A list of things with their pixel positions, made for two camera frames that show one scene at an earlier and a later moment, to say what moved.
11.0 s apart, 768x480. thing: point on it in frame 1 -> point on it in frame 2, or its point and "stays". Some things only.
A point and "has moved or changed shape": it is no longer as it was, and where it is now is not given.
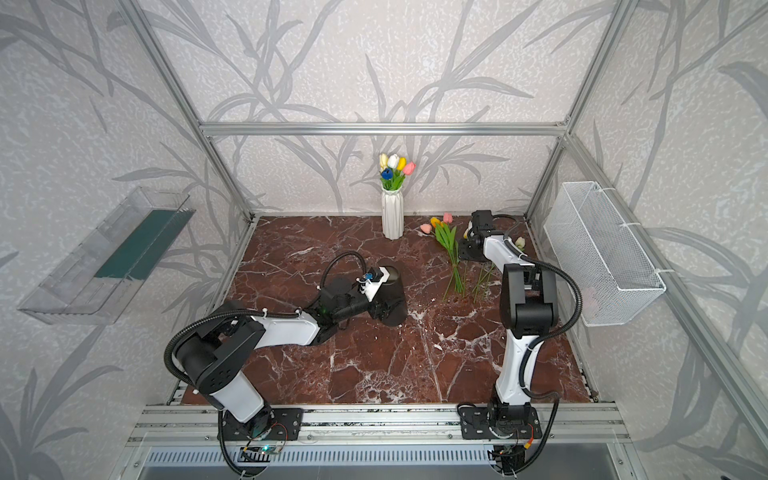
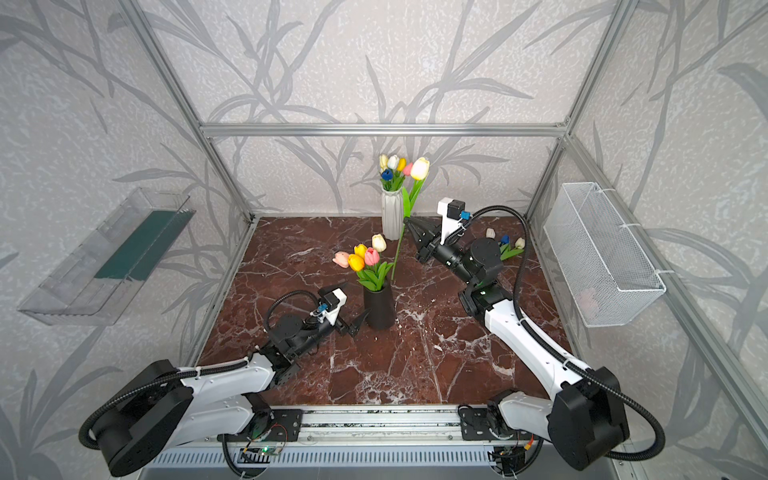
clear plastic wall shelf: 98,281 stays
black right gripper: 471,248 -> 432,244
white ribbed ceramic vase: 392,207 stays
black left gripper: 389,294 -> 339,322
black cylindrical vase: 389,304 has moved or changed shape
